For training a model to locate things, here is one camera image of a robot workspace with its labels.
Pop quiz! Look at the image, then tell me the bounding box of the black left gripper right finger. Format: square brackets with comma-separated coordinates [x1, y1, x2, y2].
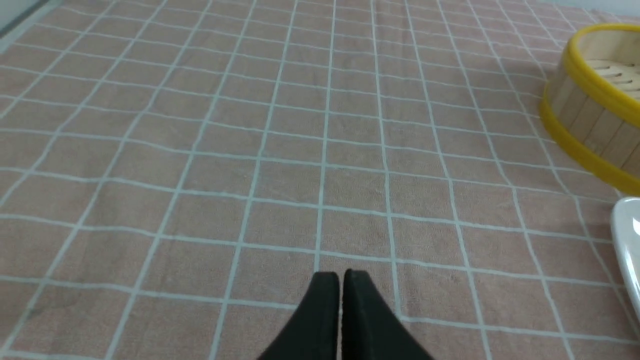
[343, 269, 433, 360]

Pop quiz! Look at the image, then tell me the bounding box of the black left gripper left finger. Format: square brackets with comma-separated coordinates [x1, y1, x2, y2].
[258, 271, 341, 360]

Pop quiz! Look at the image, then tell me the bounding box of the white square plate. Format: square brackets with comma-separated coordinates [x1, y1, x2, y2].
[610, 197, 640, 319]

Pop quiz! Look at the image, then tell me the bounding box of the pink checkered tablecloth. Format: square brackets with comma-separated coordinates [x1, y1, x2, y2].
[0, 0, 639, 360]

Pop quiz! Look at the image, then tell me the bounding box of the bamboo steamer basket yellow rim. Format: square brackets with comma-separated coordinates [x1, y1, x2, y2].
[539, 23, 640, 197]

